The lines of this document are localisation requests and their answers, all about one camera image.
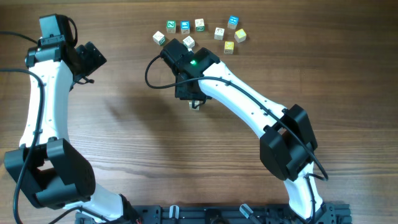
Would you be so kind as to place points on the blue block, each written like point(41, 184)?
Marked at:
point(185, 27)
point(233, 22)

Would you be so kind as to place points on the yellow top block near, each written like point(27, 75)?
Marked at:
point(228, 47)

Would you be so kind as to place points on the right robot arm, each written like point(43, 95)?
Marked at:
point(287, 140)

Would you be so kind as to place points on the yellow block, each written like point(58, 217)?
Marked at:
point(228, 47)
point(240, 35)

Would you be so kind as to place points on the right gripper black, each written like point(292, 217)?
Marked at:
point(180, 93)

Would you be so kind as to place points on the blue top block left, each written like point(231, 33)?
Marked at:
point(185, 27)

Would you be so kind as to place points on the green n block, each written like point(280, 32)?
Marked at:
point(171, 26)
point(194, 105)

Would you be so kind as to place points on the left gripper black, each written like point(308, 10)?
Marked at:
point(94, 56)

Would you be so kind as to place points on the white block teal side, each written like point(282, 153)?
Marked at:
point(159, 38)

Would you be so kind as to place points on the blue top block right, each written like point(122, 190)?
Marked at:
point(233, 22)

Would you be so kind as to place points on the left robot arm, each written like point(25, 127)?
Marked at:
point(47, 169)

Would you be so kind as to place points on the yellow top block far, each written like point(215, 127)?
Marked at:
point(240, 35)

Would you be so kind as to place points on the white picture block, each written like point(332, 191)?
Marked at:
point(219, 33)

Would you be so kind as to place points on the white block centre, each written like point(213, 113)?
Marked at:
point(189, 42)

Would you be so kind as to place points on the white block green side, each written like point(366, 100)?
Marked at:
point(199, 25)

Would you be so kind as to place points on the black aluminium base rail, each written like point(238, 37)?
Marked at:
point(274, 213)

